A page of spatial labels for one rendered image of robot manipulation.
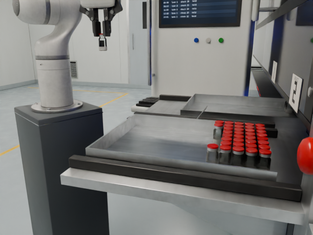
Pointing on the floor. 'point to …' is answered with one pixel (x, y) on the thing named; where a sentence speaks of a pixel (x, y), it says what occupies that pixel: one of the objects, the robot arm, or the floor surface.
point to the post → (306, 199)
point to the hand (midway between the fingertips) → (101, 28)
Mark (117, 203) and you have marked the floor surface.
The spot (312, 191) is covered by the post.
